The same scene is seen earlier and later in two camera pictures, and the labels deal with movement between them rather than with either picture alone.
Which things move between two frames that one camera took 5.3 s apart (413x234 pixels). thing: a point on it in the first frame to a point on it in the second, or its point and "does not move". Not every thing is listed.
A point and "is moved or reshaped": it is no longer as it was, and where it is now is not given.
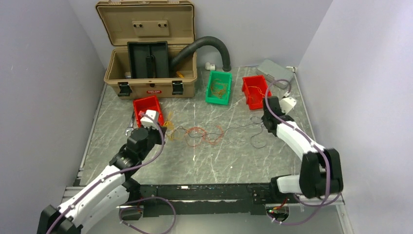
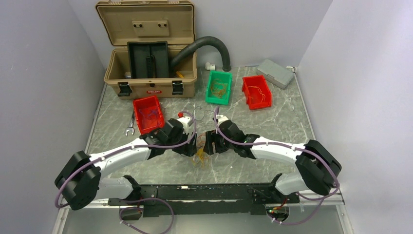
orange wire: [259, 89] does not move
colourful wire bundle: [171, 127] is moved or reshaped
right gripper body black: [264, 118] to [221, 145]
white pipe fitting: [210, 67] does not move
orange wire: [218, 87] does not move
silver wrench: [130, 127] does not move
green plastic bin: [218, 87] does not move
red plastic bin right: [254, 88] does not move
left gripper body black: [155, 137] to [186, 149]
